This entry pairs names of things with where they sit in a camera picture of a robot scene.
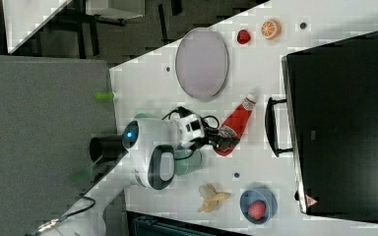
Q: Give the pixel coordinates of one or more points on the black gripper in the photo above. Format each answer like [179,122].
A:
[223,139]

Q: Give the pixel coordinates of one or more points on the red knitted ketchup bottle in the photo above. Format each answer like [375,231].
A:
[238,119]

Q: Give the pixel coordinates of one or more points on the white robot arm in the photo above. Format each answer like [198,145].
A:
[149,161]

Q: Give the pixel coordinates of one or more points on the black toaster oven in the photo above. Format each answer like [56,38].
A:
[331,96]

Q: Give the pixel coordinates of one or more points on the green mug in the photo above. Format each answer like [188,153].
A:
[187,161]

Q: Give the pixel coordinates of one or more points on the knitted peeled banana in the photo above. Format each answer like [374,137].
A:
[211,198]

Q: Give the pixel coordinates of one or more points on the grey oval plate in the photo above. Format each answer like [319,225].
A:
[201,63]

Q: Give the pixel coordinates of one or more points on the green colander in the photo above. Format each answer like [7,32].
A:
[145,116]

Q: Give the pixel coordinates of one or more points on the blue bowl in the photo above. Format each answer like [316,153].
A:
[264,195]

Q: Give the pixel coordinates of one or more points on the red knitted fruit in bowl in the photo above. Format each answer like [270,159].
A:
[257,210]

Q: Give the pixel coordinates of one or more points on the red knitted strawberry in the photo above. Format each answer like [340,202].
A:
[243,36]

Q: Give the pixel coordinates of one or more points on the black pot upper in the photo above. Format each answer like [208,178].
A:
[107,148]

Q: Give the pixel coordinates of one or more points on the green knitted vegetable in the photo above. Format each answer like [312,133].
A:
[104,96]

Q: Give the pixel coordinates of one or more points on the knitted orange half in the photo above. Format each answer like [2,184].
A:
[271,29]

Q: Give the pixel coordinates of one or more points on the green spatula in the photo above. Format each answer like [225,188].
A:
[86,172]

